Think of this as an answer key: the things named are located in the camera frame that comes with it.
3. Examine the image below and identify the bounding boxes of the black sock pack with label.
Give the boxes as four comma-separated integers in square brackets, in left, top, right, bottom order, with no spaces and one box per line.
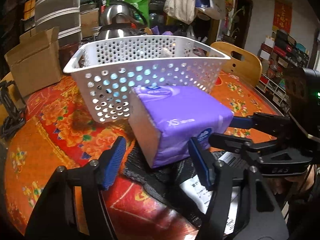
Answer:
[122,142,245,235]

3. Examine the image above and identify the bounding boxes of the black folding phone stand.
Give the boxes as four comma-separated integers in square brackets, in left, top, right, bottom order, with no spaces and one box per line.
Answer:
[1,80,27,139]

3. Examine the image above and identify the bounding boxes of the green shopping bag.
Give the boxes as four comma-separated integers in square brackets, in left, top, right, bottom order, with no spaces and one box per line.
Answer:
[124,0,150,26]

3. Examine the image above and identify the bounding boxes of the white hanging bag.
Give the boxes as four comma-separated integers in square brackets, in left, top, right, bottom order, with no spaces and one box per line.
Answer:
[195,0,226,20]

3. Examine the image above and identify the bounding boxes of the stainless steel kettle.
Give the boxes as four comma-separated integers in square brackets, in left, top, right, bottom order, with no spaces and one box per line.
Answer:
[96,1,148,40]

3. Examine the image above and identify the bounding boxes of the brown cardboard box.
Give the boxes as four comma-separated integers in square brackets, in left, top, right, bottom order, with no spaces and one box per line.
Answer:
[4,27,62,97]

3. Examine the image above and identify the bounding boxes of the cluttered storage shelf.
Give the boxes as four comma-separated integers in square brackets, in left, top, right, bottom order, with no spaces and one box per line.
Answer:
[256,29,309,113]

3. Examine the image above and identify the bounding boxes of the white perforated plastic basket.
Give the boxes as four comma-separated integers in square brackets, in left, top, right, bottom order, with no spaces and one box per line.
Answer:
[63,35,231,124]

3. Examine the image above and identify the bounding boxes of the striped stacked storage drawers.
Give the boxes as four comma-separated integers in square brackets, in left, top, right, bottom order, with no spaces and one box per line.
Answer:
[35,0,82,47]

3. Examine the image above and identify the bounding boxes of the beige canvas tote bag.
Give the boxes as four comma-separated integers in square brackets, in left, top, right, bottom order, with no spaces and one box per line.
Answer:
[164,0,196,24]

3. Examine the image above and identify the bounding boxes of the red wall scroll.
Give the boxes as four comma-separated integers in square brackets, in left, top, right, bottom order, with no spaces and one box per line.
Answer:
[272,0,292,34]

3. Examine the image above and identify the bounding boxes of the purple tissue pack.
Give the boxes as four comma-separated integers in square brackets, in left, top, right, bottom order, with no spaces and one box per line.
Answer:
[129,86,234,168]

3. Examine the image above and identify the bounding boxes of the wooden chair right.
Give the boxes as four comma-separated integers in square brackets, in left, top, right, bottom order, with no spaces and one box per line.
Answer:
[210,41,263,87]

